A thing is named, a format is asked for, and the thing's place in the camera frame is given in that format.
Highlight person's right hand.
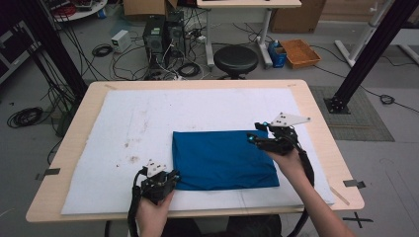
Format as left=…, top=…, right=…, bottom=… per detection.
left=265, top=147, right=309, bottom=189

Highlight white power supply box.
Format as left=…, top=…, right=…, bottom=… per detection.
left=110, top=29, right=132, bottom=53

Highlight black round stool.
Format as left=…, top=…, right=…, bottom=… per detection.
left=212, top=44, right=260, bottom=81

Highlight blue box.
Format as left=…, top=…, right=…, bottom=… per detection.
left=267, top=39, right=288, bottom=69

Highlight dark equipment rack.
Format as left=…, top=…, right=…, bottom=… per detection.
left=0, top=21, right=42, bottom=83

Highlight black metal stand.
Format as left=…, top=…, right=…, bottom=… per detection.
left=324, top=0, right=419, bottom=115
left=13, top=0, right=88, bottom=100

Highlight blue t-shirt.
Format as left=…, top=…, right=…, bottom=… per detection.
left=171, top=130, right=281, bottom=192

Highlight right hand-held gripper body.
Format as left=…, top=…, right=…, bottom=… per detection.
left=266, top=112, right=311, bottom=156

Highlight small coiled black cable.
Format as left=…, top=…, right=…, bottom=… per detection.
left=379, top=94, right=396, bottom=106

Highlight black tape cross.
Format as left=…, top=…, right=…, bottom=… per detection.
left=342, top=211, right=375, bottom=229

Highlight thin wooden strip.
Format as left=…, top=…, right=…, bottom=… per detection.
left=330, top=186, right=351, bottom=206

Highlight black computer tower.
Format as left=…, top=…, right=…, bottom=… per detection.
left=164, top=11, right=186, bottom=60
left=142, top=15, right=167, bottom=70

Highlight white metal stand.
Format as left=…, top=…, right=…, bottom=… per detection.
left=334, top=0, right=394, bottom=67

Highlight round white table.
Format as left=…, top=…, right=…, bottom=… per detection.
left=42, top=0, right=109, bottom=23

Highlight large cardboard box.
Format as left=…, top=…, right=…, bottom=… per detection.
left=270, top=5, right=327, bottom=34

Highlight white desk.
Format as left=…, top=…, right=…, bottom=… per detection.
left=196, top=0, right=302, bottom=68

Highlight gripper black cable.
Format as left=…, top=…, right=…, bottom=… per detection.
left=286, top=137, right=315, bottom=237
left=127, top=167, right=147, bottom=237

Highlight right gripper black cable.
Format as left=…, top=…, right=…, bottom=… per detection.
left=286, top=137, right=315, bottom=237

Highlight grey floor mat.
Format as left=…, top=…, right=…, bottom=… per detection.
left=309, top=85, right=395, bottom=142

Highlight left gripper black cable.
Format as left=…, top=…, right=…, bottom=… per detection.
left=127, top=167, right=147, bottom=237

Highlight person's dark trousers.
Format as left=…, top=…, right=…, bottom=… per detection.
left=161, top=214, right=284, bottom=237

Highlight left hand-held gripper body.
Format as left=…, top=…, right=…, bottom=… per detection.
left=140, top=159, right=176, bottom=205

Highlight person's left hand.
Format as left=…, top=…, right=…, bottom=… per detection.
left=135, top=192, right=175, bottom=231

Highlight grey tape strip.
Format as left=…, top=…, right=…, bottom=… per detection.
left=35, top=167, right=61, bottom=181
left=343, top=179, right=367, bottom=190

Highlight white felt mat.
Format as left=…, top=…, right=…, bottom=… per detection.
left=60, top=87, right=335, bottom=215

